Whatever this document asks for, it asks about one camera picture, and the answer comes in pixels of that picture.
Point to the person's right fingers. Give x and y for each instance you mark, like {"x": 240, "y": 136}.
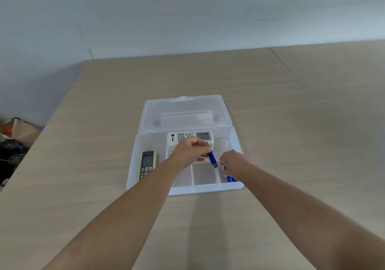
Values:
{"x": 223, "y": 166}

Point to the person's left hand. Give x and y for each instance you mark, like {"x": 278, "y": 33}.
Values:
{"x": 184, "y": 154}

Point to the black and beige remote control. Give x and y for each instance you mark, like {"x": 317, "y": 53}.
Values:
{"x": 147, "y": 165}

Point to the black bag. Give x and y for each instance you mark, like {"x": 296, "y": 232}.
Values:
{"x": 10, "y": 158}

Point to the person's left forearm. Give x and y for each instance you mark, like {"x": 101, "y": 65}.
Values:
{"x": 120, "y": 218}

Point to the clear plastic box lid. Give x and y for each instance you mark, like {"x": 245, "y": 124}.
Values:
{"x": 183, "y": 113}

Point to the person's right hand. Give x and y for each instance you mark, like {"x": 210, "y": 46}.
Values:
{"x": 236, "y": 163}

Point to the white remote control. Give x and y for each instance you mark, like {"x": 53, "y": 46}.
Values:
{"x": 183, "y": 136}

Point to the person's left thumb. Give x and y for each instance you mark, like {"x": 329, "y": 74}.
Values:
{"x": 203, "y": 158}

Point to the person's right forearm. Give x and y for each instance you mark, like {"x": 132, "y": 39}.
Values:
{"x": 300, "y": 215}

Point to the brown cardboard box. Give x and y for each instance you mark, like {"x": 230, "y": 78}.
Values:
{"x": 22, "y": 129}

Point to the clear plastic storage box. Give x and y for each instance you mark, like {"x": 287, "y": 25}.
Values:
{"x": 204, "y": 176}

